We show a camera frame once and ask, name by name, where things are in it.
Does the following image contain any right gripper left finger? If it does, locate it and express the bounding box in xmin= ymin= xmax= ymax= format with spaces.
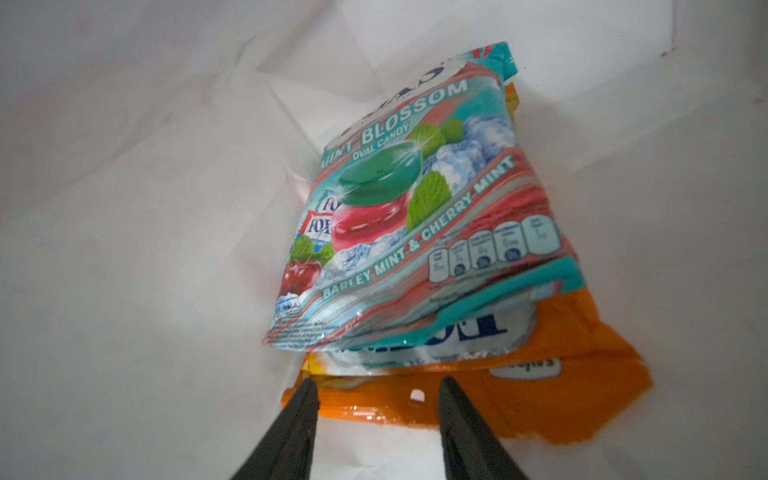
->
xmin=231 ymin=378 xmax=320 ymax=480

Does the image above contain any white cartoon paper bag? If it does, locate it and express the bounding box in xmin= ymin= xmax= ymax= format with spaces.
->
xmin=1 ymin=1 xmax=767 ymax=479

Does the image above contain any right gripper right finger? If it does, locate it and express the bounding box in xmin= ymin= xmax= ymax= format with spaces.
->
xmin=438 ymin=377 xmax=528 ymax=480

